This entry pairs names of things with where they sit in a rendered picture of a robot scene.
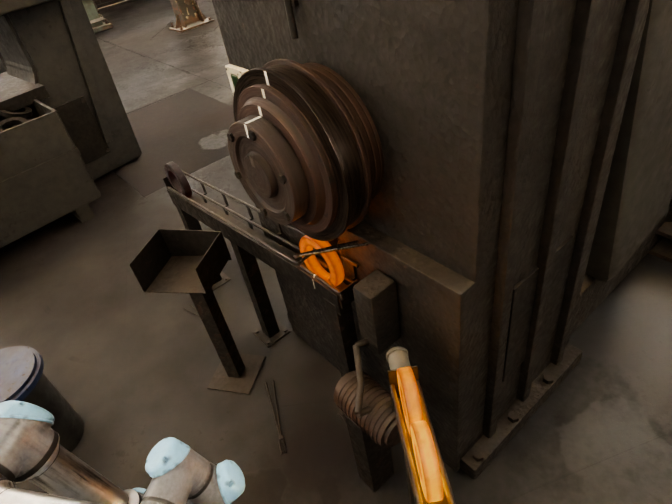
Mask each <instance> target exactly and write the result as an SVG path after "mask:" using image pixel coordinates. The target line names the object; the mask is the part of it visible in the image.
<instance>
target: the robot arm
mask: <svg viewBox="0 0 672 504"><path fill-rule="evenodd" d="M54 421H55V418H54V416H53V415H52V414H51V413H50V412H49V411H47V410H45V409H43V408H41V407H39V406H37V405H34V404H31V403H27V402H23V401H15V400H10V401H4V402H2V403H0V504H231V503H232V502H233V501H235V500H236V499H237V498H238V497H239V496H240V495H241V494H242V493H243V492H244V490H245V478H244V475H243V473H242V471H241V469H240V468H239V466H238V465H237V464H236V463H235V462H233V461H231V460H225V461H223V462H221V463H218V464H217V466H216V465H214V464H213V463H212V462H209V461H208V460H206V459H205V458H204V457H202V456H201V455H199V454H198V453H197V452H195V451H194V450H192V449H191V448H190V446H189V445H186V444H185V443H183V442H181V441H180V440H177V439H176V438H174V437H168V438H165V439H163V440H161V441H160V442H159V443H157V444H156V445H155V446H154V448H153V449H152V450H151V452H150V453H149V455H148V457H147V459H146V464H145V470H146V472H147V473H148V474H149V475H150V477H152V480H151V482H150V484H149V486H148V488H147V489H144V488H133V489H127V490H124V491H123V490H122V489H120V488H119V487H117V486H116V485H115V484H113V483H112V482H111V481H109V480H108V479H106V478H105V477H104V476H102V475H101V474H100V473H98V472H97V471H95V470H94V469H93V468H91V467H90V466H89V465H87V464H86V463H84V462H83V461H82V460H80V459H79V458H78V457H76V456H75V455H74V454H72V453H71V452H69V451H68V450H67V449H65V448H64V447H63V446H61V445H60V444H59V440H60V436H59V434H58V433H57V432H56V431H54V430H53V429H52V428H51V426H53V424H54ZM26 480H29V481H30V482H32V483H33V484H35V485H37V486H38V487H40V488H41V489H43V490H44V491H46V492H47V493H49V494H46V493H41V492H35V491H30V490H24V489H19V488H17V487H16V485H15V484H14V483H13V481H14V482H16V483H19V482H23V481H26Z"/></svg>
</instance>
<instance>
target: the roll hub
mask: <svg viewBox="0 0 672 504"><path fill-rule="evenodd" d="M256 117H258V115H250V116H248V117H245V118H243V119H241V120H239V121H237V122H235V123H233V124H232V125H231V126H230V128H229V131H228V132H230V133H232V134H233V136H234V142H231V141H229V139H228V149H229V153H230V157H231V161H232V163H233V166H234V169H235V171H236V170H237V171H239V172H240V174H241V179H239V180H240V182H241V184H242V185H243V187H244V189H245V191H246V192H247V194H248V195H249V197H250V198H251V199H252V201H253V202H254V203H255V205H256V206H257V207H258V208H259V209H260V208H261V207H263V208H265V209H266V211H267V217H268V218H269V219H271V220H272V221H274V222H276V223H278V224H281V225H288V224H290V223H292V222H293V221H295V220H297V219H298V218H300V217H302V216H303V215H304V214H305V213H306V212H307V210H308V207H309V189H308V184H307V180H306V176H305V173H304V171H303V168H302V166H301V163H300V161H299V159H298V157H297V155H296V153H295V152H294V150H293V148H292V147H291V145H290V144H289V142H288V141H287V139H286V138H285V137H284V136H283V134H282V133H281V132H280V131H279V130H278V129H277V128H276V127H275V126H274V125H273V124H272V123H271V122H269V121H268V120H266V119H265V118H263V117H261V118H259V119H256V120H254V121H252V122H250V123H248V124H245V122H247V121H249V120H252V119H254V118H256ZM244 124H245V125H246V126H247V130H248V131H250V130H251V131H253V132H254V133H255V135H256V141H252V140H250V139H249V138H248V137H247V134H246V130H245V127H244ZM280 173H281V174H283V175H284V176H285V178H286V183H285V184H282V183H280V181H279V179H278V174H280ZM283 212H286V213H288V215H289V216H290V220H289V221H288V222H287V221H285V220H284V218H283V216H282V214H283Z"/></svg>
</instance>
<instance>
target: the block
mask: <svg viewBox="0 0 672 504"><path fill-rule="evenodd" d="M353 294H354V300H355V306H356V311H357V317H358V323H359V329H360V335H361V340H363V339H368V341H369V345H367V347H369V348H370V349H371V350H372V351H374V352H375V353H376V354H381V353H382V352H384V351H385V350H386V349H387V348H388V347H390V346H391V345H392V344H393V343H394V342H396V341H397V340H398V339H399V338H400V336H401V334H400V323H399V312H398V301H397V291H396V282H395V281H394V280H393V279H392V278H390V277H389V276H387V275H385V274H384V273H382V272H381V271H379V270H375V271H373V272H372V273H371V274H369V275H368V276H366V277H365V278H364V279H362V280H361V281H360V282H358V283H357V284H355V285H354V287H353Z"/></svg>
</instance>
